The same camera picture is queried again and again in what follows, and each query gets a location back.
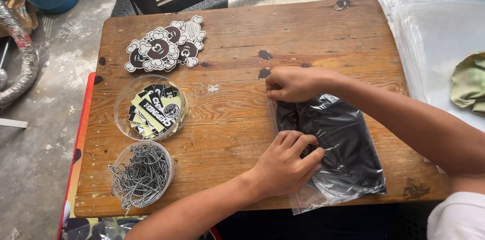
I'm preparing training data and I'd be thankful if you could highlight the person's right hand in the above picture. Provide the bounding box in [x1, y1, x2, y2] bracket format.
[265, 66, 342, 103]

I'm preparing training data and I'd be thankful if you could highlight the person's left hand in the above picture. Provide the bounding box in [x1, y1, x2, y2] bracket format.
[250, 130, 326, 200]

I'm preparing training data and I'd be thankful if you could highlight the clear zip plastic bag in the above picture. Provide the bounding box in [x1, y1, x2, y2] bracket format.
[267, 93, 387, 215]

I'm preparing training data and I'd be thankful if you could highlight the folded black garment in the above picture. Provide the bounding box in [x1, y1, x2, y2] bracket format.
[275, 95, 386, 196]

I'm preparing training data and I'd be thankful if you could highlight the pile of cartoon die-cut tags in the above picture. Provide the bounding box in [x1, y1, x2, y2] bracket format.
[125, 15, 207, 73]

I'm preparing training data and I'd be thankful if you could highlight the pile of yellow black labels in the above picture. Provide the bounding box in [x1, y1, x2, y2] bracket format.
[128, 84, 189, 138]

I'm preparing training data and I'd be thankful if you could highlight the clear round tub with labels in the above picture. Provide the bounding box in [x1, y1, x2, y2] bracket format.
[114, 74, 189, 142]

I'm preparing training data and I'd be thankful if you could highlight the stack of clear plastic bags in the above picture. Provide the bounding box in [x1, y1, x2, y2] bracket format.
[372, 0, 485, 174]

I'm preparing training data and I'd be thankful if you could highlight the crumpled green cloth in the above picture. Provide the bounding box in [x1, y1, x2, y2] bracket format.
[450, 51, 485, 117]

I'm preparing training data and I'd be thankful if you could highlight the white shirt sleeve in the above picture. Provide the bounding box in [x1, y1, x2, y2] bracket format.
[427, 192, 485, 240]

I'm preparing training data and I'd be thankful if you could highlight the white flat strip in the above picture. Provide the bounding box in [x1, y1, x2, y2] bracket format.
[0, 118, 29, 129]

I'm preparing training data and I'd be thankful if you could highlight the clear round tub with strings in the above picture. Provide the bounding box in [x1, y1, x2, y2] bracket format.
[112, 141, 175, 207]

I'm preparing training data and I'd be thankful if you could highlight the bundle of black white strings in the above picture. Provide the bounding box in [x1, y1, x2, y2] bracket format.
[108, 144, 171, 215]

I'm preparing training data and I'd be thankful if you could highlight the silver flexible duct hose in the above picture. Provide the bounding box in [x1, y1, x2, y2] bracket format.
[0, 0, 39, 109]

